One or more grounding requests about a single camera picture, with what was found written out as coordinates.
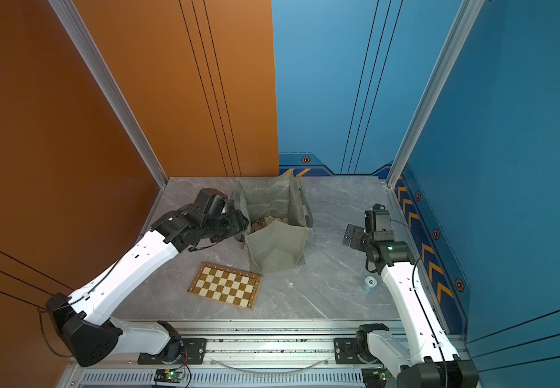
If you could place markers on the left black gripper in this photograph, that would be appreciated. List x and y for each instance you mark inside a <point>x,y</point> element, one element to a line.
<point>238,223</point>

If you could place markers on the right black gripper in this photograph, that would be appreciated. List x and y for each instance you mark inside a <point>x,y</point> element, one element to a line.
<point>358,233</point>

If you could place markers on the olive green tote bag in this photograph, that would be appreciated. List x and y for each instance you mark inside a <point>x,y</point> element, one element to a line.
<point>281,245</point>

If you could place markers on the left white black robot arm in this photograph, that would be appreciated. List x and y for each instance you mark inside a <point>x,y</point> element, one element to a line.
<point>84,319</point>

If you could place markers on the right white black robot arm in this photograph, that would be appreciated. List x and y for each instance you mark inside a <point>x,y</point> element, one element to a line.
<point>429,359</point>

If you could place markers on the wooden chessboard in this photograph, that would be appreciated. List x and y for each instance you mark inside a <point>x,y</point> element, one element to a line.
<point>231,286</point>

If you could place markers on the right green circuit board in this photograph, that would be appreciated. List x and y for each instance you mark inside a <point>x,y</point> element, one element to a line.
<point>375,378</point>

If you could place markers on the green circuit board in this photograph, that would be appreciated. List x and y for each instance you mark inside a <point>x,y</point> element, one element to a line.
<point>375,378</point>
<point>165,377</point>

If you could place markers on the left green circuit board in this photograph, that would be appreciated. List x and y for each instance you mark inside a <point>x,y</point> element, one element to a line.
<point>165,377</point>

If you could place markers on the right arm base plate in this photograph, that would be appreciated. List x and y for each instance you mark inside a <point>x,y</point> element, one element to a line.
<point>347,352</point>

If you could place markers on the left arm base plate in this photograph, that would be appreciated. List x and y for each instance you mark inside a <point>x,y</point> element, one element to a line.
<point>177,352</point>

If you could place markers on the aluminium front rail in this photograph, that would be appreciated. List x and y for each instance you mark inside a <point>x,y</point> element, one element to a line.
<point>245,353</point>

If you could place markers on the right aluminium frame post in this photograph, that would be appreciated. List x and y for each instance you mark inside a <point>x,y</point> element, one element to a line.
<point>455,40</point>

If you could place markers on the aluminium frame post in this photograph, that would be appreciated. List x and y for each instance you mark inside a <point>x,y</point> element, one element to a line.
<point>80,36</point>
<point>455,40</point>

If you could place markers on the left aluminium frame post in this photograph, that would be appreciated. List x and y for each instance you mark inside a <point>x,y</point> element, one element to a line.
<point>80,36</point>

